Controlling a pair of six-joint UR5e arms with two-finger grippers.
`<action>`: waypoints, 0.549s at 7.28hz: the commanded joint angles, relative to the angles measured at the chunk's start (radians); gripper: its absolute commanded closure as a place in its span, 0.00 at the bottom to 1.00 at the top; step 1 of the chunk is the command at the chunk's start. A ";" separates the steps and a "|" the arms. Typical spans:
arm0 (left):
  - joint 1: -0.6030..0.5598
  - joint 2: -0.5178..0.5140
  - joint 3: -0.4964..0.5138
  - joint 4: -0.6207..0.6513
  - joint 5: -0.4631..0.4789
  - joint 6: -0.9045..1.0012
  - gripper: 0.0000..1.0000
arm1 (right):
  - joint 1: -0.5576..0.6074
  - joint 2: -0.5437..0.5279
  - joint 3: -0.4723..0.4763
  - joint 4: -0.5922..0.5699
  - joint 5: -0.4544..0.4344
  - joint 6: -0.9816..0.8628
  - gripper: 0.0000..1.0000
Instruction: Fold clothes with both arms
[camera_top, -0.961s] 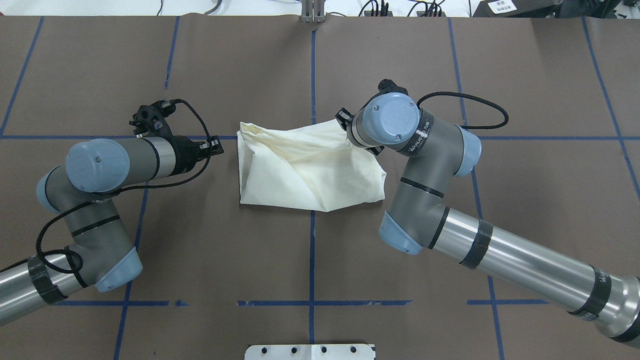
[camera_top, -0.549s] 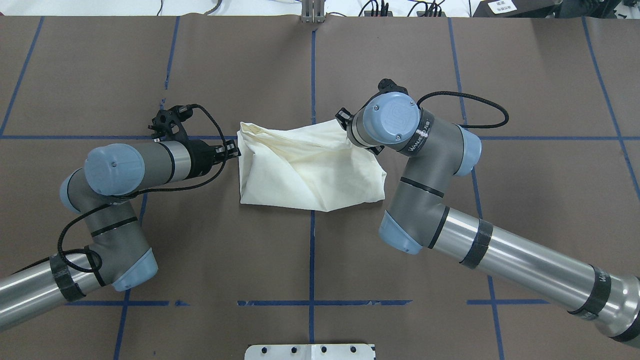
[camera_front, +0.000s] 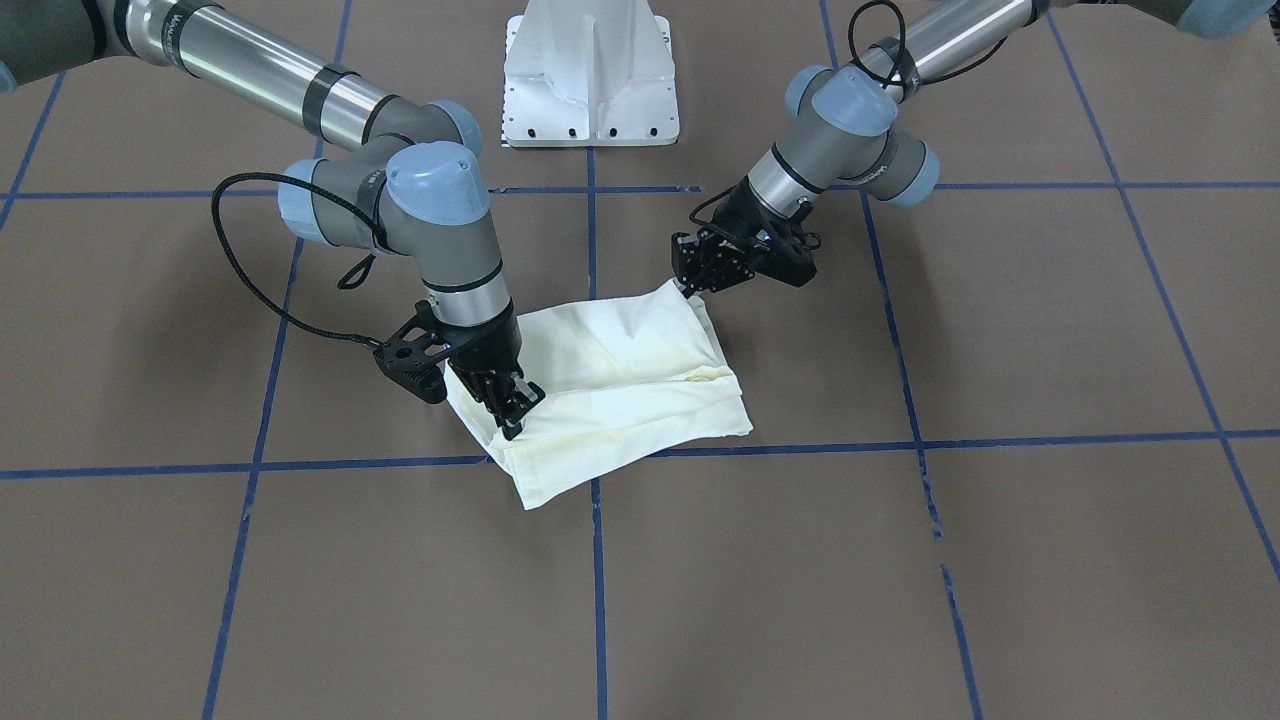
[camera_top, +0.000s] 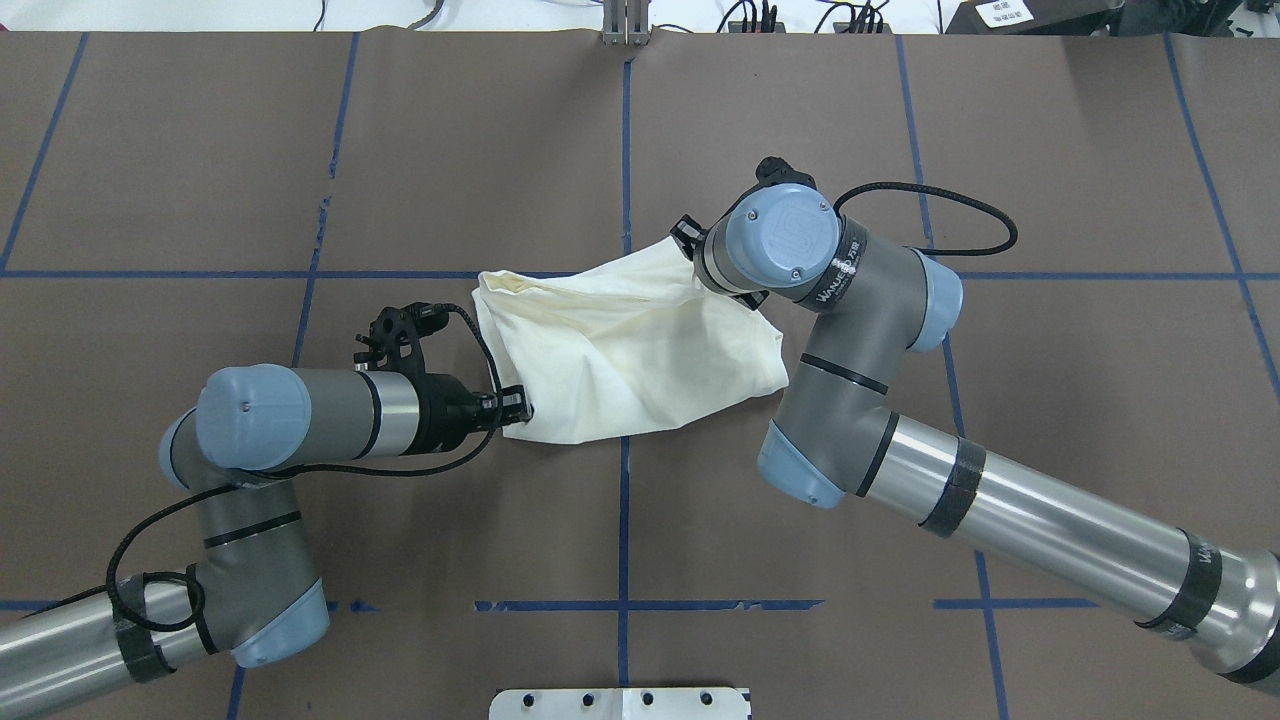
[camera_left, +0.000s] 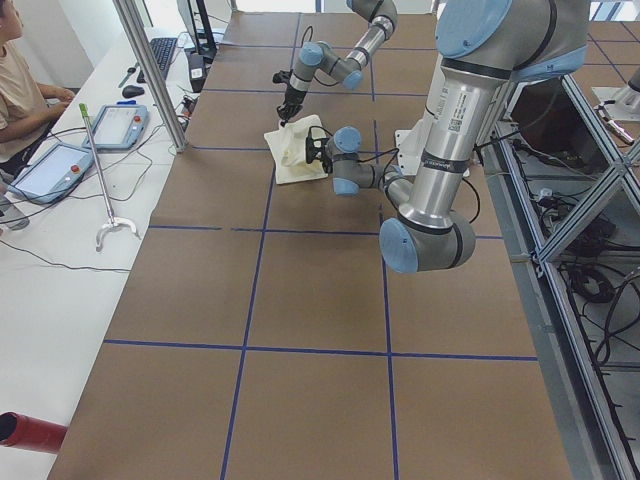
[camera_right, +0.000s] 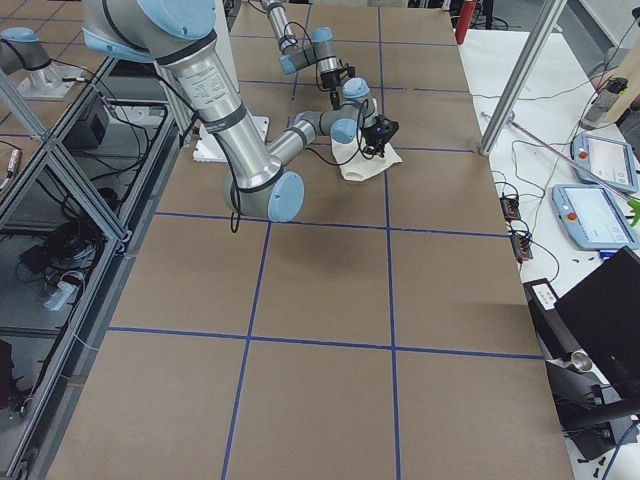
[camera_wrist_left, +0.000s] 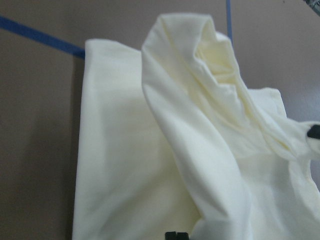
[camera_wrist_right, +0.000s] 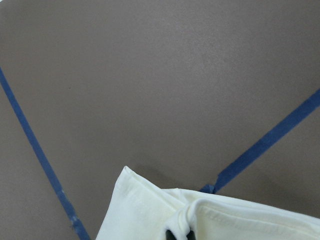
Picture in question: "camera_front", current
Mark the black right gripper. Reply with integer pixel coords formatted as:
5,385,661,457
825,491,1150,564
374,300,547,441

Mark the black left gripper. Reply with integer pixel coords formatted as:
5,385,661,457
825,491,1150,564
671,178,820,299

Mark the cream long-sleeve printed shirt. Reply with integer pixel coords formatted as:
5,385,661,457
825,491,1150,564
445,281,753,510

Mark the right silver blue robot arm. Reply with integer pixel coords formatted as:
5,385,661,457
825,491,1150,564
3,1,543,439

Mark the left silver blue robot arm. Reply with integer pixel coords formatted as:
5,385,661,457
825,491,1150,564
671,1,1053,297

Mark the white camera pole base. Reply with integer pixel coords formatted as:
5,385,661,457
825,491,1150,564
500,1,681,149

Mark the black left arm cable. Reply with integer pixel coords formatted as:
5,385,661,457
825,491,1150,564
690,0,1011,225

